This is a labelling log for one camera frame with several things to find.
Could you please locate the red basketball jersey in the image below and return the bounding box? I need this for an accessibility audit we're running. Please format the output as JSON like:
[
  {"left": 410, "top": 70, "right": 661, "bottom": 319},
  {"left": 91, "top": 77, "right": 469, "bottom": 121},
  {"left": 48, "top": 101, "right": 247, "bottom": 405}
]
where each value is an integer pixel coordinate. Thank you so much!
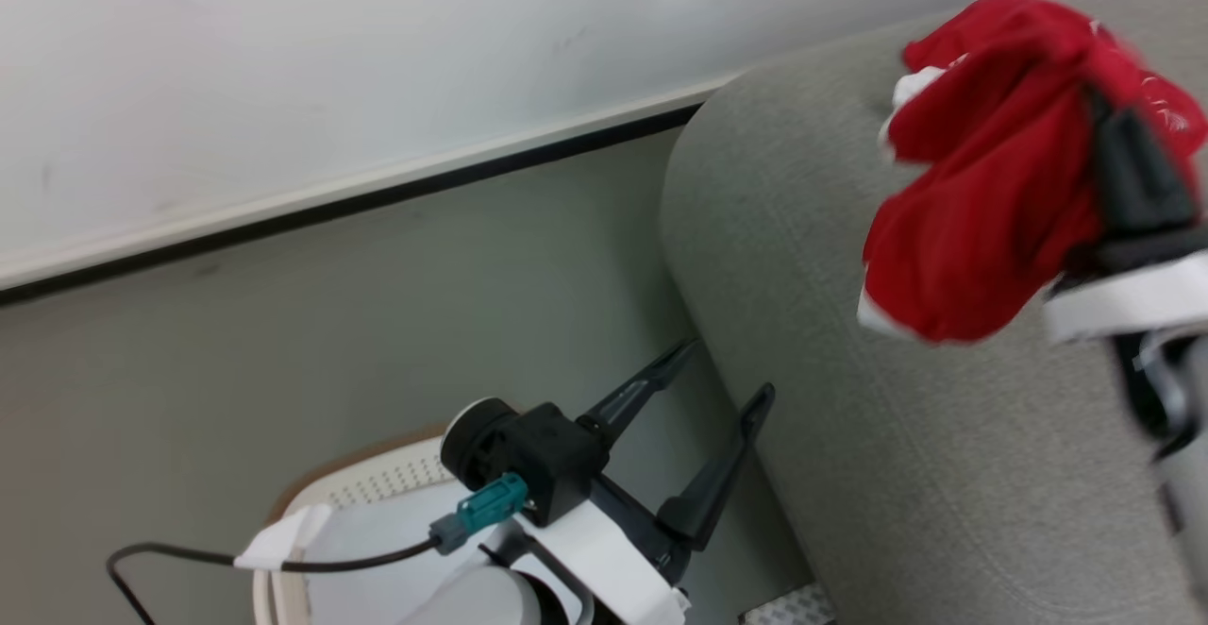
[{"left": 856, "top": 0, "right": 1208, "bottom": 346}]

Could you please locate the grey textured metal plate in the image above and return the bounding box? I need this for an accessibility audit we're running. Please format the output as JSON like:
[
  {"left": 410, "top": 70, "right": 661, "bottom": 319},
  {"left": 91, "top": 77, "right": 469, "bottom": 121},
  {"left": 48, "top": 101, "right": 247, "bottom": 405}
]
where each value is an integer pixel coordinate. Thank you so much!
[{"left": 739, "top": 583, "right": 837, "bottom": 625}]

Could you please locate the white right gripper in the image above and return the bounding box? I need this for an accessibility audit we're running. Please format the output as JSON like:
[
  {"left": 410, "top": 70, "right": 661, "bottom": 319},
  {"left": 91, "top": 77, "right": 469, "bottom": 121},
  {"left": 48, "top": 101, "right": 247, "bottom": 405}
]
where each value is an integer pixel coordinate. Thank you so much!
[{"left": 1043, "top": 87, "right": 1208, "bottom": 345}]

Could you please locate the grey fabric sofa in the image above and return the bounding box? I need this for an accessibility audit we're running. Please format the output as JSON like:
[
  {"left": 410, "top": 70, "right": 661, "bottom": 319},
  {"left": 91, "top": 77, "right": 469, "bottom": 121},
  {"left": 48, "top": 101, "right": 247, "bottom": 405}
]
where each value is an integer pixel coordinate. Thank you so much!
[{"left": 659, "top": 0, "right": 1208, "bottom": 625}]

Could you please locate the white wall baseboard strip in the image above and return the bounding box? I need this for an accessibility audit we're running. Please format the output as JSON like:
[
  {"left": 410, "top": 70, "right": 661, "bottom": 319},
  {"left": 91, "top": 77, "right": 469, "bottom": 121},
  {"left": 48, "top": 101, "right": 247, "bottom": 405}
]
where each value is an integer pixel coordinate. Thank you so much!
[{"left": 0, "top": 73, "right": 747, "bottom": 310}]

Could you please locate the thin black cable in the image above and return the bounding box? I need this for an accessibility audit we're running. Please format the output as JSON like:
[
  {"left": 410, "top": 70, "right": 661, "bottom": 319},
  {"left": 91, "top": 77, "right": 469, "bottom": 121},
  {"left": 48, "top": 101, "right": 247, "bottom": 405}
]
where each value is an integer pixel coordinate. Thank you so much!
[{"left": 106, "top": 512, "right": 473, "bottom": 625}]

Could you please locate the white cable label tag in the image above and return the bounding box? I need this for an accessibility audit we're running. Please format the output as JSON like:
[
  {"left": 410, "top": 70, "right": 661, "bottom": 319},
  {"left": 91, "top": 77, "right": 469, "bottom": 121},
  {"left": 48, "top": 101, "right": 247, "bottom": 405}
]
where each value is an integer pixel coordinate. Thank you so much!
[{"left": 234, "top": 504, "right": 333, "bottom": 571}]

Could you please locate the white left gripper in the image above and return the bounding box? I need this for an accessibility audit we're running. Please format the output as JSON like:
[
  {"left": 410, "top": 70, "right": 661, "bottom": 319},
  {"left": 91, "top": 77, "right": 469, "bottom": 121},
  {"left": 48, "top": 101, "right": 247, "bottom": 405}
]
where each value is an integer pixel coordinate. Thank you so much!
[{"left": 514, "top": 338, "right": 777, "bottom": 625}]

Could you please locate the cream plastic laundry basket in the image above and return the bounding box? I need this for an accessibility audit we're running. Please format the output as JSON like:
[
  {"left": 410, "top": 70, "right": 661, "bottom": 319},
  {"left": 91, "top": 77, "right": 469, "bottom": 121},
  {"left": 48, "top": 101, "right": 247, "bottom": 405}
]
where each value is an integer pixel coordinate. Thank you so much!
[{"left": 250, "top": 427, "right": 456, "bottom": 625}]

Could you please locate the teal cable connector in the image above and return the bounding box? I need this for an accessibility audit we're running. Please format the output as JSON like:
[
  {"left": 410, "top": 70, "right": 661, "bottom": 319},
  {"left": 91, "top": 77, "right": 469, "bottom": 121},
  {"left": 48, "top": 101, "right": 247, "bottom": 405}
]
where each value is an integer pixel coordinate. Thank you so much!
[{"left": 457, "top": 472, "right": 529, "bottom": 533}]

